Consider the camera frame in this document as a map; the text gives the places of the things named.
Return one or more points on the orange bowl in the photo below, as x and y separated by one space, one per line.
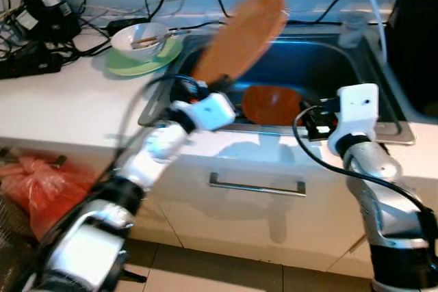
270 104

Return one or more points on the orange plate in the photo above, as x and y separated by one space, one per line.
239 39

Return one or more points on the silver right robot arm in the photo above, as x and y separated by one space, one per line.
383 217

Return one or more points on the white kitchen base cabinet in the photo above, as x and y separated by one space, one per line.
205 223

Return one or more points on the green plate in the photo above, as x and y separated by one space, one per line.
137 68

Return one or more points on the stainless steel sink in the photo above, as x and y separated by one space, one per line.
321 59

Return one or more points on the white bowl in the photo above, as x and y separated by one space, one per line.
133 52

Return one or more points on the clear glass cup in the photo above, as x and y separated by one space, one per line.
352 29

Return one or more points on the black appliance with red dot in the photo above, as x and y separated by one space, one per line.
417 32

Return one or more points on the black power strip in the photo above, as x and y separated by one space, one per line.
27 63

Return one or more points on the red plastic bag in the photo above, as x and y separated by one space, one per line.
41 189

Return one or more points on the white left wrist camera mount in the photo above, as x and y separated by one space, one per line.
212 111

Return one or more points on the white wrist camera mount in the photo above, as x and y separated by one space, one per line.
212 111
359 111

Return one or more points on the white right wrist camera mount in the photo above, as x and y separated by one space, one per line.
359 111

